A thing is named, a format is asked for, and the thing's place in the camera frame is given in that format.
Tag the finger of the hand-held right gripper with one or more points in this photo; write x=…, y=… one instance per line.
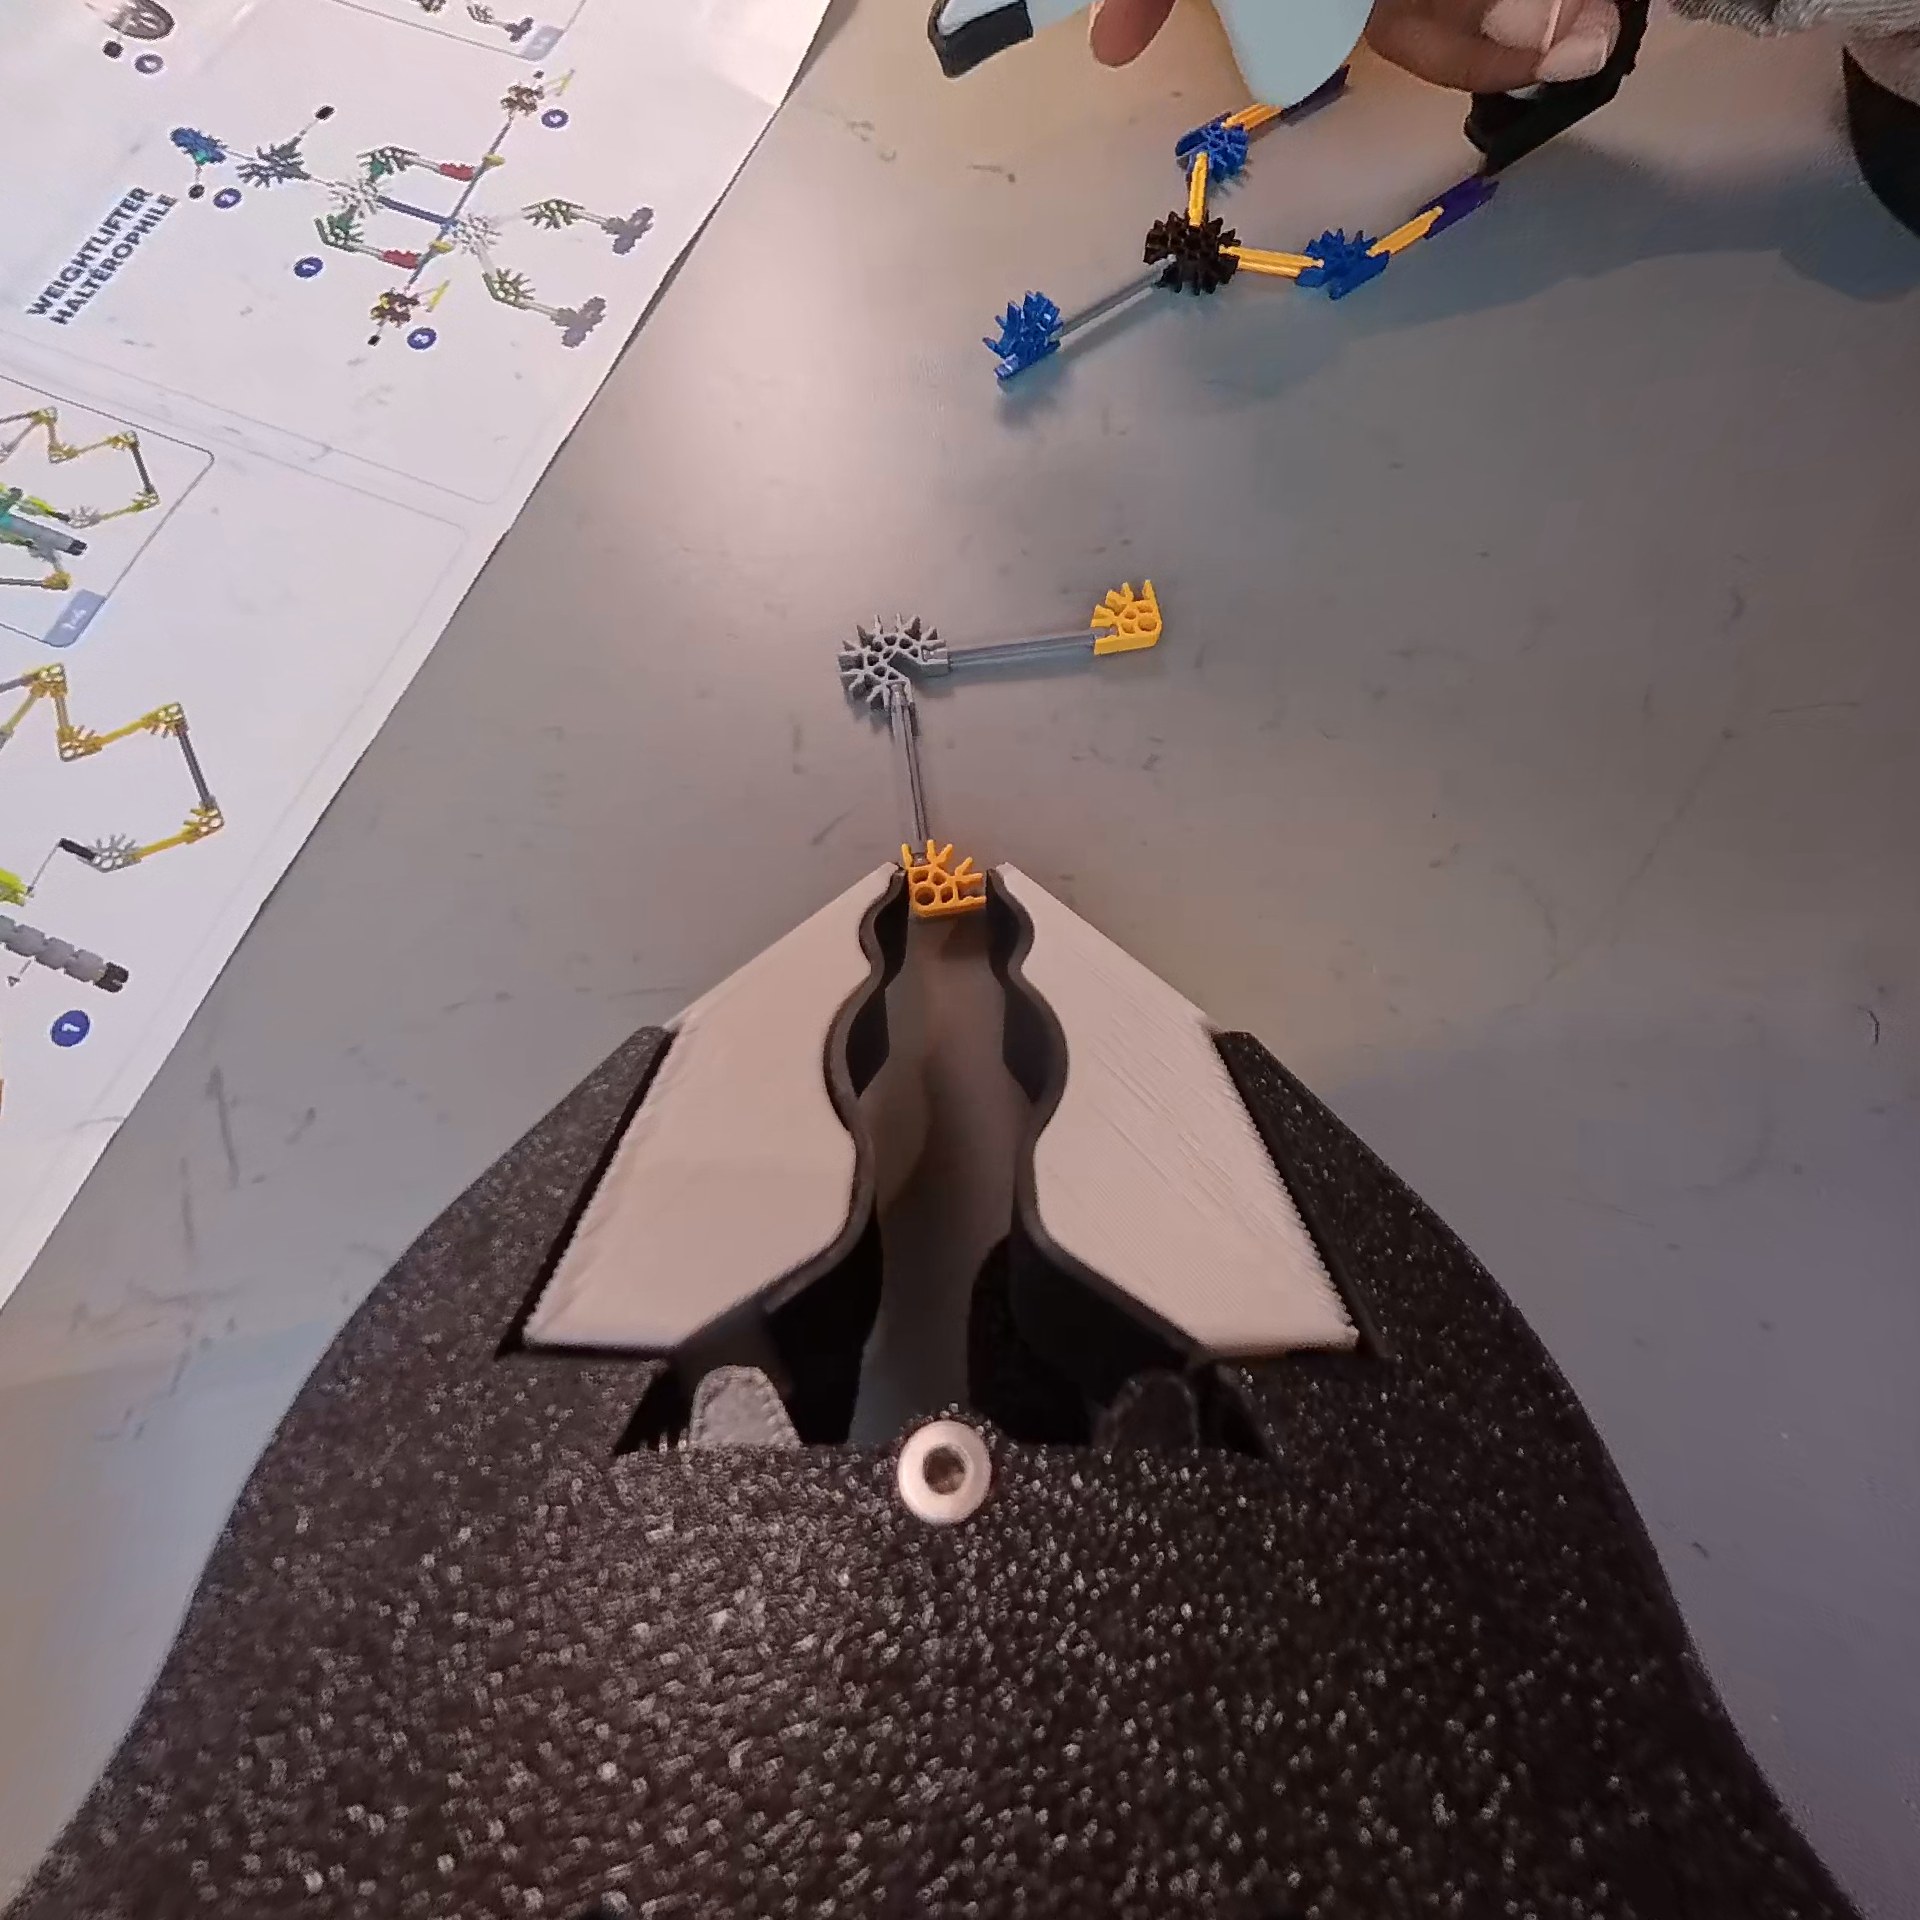
x=983, y=19

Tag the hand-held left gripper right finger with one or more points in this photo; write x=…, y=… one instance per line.
x=1184, y=1185

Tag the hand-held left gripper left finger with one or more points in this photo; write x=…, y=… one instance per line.
x=704, y=1185

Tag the blue yellow toy rod model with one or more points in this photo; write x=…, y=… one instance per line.
x=1193, y=254

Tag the blue toy connector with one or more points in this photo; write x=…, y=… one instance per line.
x=1028, y=329

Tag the yellow toy connector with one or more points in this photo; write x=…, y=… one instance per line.
x=942, y=893
x=1128, y=622

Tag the grey toy connector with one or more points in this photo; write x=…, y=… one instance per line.
x=890, y=665

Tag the white instruction sheet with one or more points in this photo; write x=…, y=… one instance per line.
x=376, y=390

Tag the person's right forearm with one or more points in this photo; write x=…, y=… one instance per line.
x=1785, y=11

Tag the grey desk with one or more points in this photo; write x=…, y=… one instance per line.
x=1350, y=751

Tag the person's right hand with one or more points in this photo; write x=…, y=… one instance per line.
x=1485, y=45

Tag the black rounded object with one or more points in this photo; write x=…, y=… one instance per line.
x=1892, y=136

